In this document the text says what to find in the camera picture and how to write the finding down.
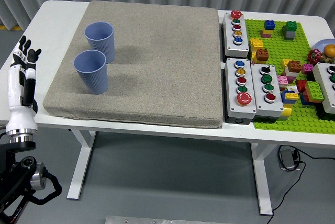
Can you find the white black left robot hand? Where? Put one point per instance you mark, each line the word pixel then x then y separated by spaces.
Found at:
pixel 17 114

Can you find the blue ribbed plastic cup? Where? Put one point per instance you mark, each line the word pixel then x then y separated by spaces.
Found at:
pixel 100 43
pixel 91 77

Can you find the white table leg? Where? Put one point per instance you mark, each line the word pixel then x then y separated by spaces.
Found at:
pixel 81 161
pixel 261 177

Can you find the grey-brown fabric mat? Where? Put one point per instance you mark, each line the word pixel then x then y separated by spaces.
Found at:
pixel 157 64

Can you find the grey five-button control box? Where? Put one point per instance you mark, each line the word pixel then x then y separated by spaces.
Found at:
pixel 233 103
pixel 235 47

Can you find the grey box with black knob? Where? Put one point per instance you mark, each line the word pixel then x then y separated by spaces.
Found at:
pixel 264 106

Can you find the brown toy block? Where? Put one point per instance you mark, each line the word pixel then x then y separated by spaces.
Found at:
pixel 262 54

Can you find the blue yellow pink block stack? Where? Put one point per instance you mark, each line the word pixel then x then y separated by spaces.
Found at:
pixel 268 26

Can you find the light pink toy block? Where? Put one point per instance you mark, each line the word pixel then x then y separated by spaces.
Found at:
pixel 282 80

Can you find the yellow round toy block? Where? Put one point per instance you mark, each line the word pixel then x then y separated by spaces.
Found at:
pixel 286 111

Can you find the green studded baseplate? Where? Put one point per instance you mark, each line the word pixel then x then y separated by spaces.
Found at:
pixel 277 43

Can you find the blue yellow toy block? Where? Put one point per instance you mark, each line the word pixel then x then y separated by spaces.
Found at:
pixel 289 96

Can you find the grey power adapter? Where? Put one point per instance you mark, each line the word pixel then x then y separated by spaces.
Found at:
pixel 287 159

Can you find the orange white block stack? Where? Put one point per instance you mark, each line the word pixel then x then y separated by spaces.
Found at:
pixel 294 66

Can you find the green grey block stack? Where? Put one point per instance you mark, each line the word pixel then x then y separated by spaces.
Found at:
pixel 290 30

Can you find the blue red toy block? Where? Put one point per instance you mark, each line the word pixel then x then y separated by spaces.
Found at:
pixel 305 99

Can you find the magenta toy block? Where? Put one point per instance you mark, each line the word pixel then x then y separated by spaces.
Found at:
pixel 307 68

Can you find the light green toy block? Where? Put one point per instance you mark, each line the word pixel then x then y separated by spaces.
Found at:
pixel 314 91

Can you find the red toy valve wheel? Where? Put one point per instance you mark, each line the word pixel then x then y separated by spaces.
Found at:
pixel 314 56

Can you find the grey button box partly visible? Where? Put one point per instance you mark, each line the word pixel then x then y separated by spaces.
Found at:
pixel 324 88

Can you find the light blue plate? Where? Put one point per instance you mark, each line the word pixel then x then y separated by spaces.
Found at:
pixel 320 44

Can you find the brown toy piece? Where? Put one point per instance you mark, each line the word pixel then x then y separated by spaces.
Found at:
pixel 325 58

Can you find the orange toy fruit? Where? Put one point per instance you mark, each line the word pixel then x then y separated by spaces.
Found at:
pixel 329 50

